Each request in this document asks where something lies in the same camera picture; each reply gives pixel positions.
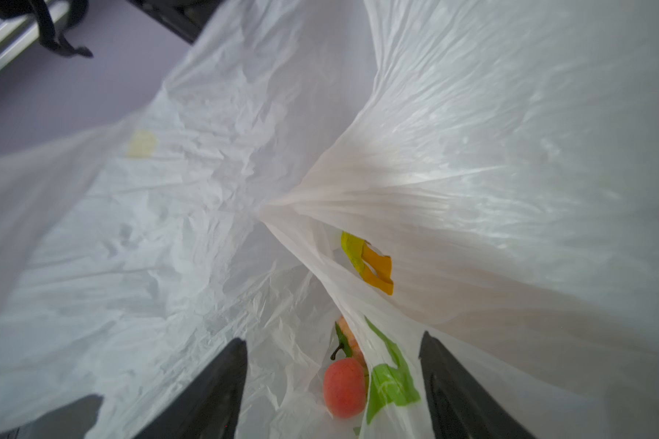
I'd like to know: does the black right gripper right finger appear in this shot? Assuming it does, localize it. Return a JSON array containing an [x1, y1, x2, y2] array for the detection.
[[419, 332, 534, 439]]

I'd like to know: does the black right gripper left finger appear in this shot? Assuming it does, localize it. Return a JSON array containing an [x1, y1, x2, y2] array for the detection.
[[135, 338, 248, 439]]

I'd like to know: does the pink yellow fake peach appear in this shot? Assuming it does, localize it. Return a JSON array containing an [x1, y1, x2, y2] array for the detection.
[[331, 316, 368, 371]]

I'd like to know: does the yellow fake banana bunch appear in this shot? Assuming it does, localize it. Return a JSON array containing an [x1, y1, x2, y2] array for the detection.
[[340, 232, 395, 296]]

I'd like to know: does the white plastic bag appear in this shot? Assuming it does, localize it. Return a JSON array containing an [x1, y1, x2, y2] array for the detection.
[[0, 1, 659, 438]]

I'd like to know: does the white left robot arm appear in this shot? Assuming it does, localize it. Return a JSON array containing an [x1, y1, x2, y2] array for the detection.
[[128, 0, 224, 44]]

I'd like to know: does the small red fake apple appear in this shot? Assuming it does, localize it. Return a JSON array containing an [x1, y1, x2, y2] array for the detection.
[[323, 358, 367, 419]]

